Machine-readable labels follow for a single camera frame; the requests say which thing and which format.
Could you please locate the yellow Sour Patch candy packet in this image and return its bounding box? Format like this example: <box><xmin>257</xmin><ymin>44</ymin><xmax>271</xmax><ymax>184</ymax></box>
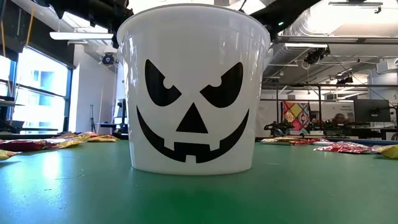
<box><xmin>0</xmin><ymin>149</ymin><xmax>21</xmax><ymax>161</ymax></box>
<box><xmin>371</xmin><ymin>144</ymin><xmax>398</xmax><ymax>160</ymax></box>
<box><xmin>88</xmin><ymin>134</ymin><xmax>121</xmax><ymax>143</ymax></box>
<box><xmin>260</xmin><ymin>136</ymin><xmax>293</xmax><ymax>145</ymax></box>
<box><xmin>52</xmin><ymin>131</ymin><xmax>91</xmax><ymax>140</ymax></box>
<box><xmin>46</xmin><ymin>138</ymin><xmax>90</xmax><ymax>150</ymax></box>

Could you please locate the large window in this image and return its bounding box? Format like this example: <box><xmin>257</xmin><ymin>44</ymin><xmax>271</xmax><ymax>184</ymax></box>
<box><xmin>0</xmin><ymin>46</ymin><xmax>74</xmax><ymax>133</ymax></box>

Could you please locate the black computer monitor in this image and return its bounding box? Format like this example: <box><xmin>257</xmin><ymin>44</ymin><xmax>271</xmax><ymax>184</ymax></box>
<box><xmin>353</xmin><ymin>98</ymin><xmax>392</xmax><ymax>123</ymax></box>

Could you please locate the yellow hanging strap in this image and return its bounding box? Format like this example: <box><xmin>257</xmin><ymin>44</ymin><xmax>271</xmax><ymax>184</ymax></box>
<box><xmin>25</xmin><ymin>7</ymin><xmax>35</xmax><ymax>47</ymax></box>

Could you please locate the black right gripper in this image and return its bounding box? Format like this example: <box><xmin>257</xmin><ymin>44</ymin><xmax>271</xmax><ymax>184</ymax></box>
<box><xmin>257</xmin><ymin>6</ymin><xmax>299</xmax><ymax>40</ymax></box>

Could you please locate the black ceiling camera rig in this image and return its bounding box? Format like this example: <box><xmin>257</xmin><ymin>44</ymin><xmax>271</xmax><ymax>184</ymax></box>
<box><xmin>303</xmin><ymin>46</ymin><xmax>331</xmax><ymax>66</ymax></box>

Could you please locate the white ceiling light bar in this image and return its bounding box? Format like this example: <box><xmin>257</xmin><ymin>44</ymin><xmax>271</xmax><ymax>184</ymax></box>
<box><xmin>284</xmin><ymin>42</ymin><xmax>330</xmax><ymax>49</ymax></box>
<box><xmin>49</xmin><ymin>30</ymin><xmax>114</xmax><ymax>40</ymax></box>

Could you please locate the black ceiling fixture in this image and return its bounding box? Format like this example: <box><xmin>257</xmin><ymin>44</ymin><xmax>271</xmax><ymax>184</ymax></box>
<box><xmin>335</xmin><ymin>74</ymin><xmax>354</xmax><ymax>85</ymax></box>
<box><xmin>101</xmin><ymin>52</ymin><xmax>116</xmax><ymax>67</ymax></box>

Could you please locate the black tripod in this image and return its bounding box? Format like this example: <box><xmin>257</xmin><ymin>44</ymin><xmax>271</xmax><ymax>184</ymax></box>
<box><xmin>89</xmin><ymin>104</ymin><xmax>97</xmax><ymax>133</ymax></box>

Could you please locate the colourful patchwork quilt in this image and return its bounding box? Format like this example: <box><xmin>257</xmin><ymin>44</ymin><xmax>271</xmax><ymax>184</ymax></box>
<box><xmin>282</xmin><ymin>101</ymin><xmax>311</xmax><ymax>131</ymax></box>

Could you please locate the person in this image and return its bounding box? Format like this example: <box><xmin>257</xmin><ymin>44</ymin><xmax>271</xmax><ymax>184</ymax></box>
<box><xmin>331</xmin><ymin>113</ymin><xmax>349</xmax><ymax>125</ymax></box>

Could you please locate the black gantry frame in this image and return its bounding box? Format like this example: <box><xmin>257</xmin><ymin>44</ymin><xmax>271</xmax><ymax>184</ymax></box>
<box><xmin>259</xmin><ymin>82</ymin><xmax>398</xmax><ymax>134</ymax></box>

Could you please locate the green table mat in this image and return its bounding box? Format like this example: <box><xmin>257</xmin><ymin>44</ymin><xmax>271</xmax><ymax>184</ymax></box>
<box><xmin>0</xmin><ymin>138</ymin><xmax>398</xmax><ymax>224</ymax></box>

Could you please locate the white ceiling duct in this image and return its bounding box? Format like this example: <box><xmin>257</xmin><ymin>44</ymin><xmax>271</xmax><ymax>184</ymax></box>
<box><xmin>279</xmin><ymin>6</ymin><xmax>398</xmax><ymax>40</ymax></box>

